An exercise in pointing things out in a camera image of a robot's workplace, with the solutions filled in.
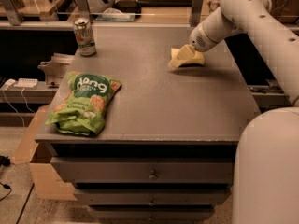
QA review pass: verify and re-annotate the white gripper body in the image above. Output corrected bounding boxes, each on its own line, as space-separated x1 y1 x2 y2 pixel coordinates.
189 22 222 52

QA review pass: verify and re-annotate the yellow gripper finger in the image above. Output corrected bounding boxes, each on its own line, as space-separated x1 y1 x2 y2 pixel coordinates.
168 45 195 69

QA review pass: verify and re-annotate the yellow sponge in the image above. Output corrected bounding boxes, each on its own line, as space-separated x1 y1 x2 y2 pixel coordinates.
183 51 205 65

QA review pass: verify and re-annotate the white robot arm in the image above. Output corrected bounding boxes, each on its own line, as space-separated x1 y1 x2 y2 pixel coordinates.
168 0 299 224

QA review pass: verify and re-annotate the green rice chip bag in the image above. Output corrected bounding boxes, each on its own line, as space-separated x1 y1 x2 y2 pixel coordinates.
46 71 121 136

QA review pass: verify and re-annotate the black keyboard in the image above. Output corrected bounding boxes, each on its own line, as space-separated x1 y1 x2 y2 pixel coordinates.
137 0 192 7

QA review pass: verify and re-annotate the black tray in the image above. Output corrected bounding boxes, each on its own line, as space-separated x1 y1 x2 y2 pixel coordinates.
113 0 141 16

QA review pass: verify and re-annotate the clear plastic packet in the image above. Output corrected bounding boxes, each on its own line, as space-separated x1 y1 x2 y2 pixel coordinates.
96 7 135 22

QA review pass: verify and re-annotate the grey drawer cabinet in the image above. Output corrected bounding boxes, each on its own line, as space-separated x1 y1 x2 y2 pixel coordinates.
36 26 259 222

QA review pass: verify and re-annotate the green white soda can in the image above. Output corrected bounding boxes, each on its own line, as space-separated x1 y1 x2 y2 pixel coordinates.
73 18 96 56

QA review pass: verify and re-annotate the white power strip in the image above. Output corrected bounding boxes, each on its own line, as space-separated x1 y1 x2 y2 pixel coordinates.
14 78 38 88

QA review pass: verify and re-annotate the cardboard box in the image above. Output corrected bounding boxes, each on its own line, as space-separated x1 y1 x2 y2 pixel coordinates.
12 105 76 201

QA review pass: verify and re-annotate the grey metal bracket part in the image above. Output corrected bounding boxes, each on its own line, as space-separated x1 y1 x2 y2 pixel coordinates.
38 53 74 87

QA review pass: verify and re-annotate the white cable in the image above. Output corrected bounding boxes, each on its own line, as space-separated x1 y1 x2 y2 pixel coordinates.
1 78 36 128

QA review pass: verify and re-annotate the black cable on floor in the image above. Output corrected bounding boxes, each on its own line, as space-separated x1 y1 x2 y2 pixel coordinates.
0 155 13 202

